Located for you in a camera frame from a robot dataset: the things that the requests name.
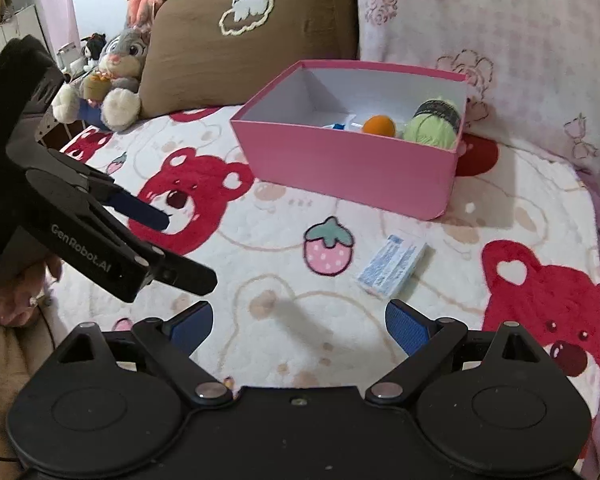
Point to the pink cardboard box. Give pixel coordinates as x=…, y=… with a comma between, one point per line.
x=330, y=170

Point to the brown pillow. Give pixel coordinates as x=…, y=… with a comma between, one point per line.
x=280, y=50

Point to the pink floral pillow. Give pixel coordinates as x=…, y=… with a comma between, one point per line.
x=504, y=35

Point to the green yarn ball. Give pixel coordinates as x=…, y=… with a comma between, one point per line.
x=427, y=130

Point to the bear printed blanket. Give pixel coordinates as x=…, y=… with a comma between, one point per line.
x=280, y=260

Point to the grey bunny plush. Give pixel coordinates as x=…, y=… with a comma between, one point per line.
x=125, y=52

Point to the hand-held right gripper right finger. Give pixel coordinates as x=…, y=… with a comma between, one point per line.
x=407, y=327

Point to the black and white plush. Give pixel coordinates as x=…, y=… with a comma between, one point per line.
x=94, y=47

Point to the person's left hand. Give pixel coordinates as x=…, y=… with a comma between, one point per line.
x=25, y=300

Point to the orange makeup sponge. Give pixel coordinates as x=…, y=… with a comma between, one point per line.
x=379, y=125

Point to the beige fleece blanket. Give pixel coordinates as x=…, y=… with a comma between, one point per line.
x=5, y=385

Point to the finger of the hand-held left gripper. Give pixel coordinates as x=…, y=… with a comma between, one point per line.
x=145, y=215
x=190, y=275

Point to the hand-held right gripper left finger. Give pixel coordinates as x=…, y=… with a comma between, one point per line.
x=192, y=327

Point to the white storage cabinet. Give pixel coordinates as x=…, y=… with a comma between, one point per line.
x=20, y=25

